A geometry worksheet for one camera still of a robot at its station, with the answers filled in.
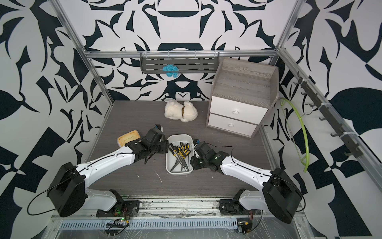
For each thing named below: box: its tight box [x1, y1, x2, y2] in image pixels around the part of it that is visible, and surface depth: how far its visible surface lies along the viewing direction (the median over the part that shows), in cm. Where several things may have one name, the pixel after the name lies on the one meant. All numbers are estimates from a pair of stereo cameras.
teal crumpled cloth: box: [162, 63, 180, 78], surface depth 93 cm
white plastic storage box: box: [165, 133, 194, 176], surface depth 93 cm
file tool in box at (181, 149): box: [180, 141, 184, 171], surface depth 93 cm
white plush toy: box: [164, 100, 198, 123], surface depth 106 cm
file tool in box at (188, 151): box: [185, 142, 191, 156], surface depth 95 cm
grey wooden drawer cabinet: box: [206, 57, 280, 139], surface depth 87 cm
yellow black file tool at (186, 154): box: [181, 150, 191, 171], surface depth 93 cm
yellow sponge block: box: [116, 129, 141, 148], surface depth 98 cm
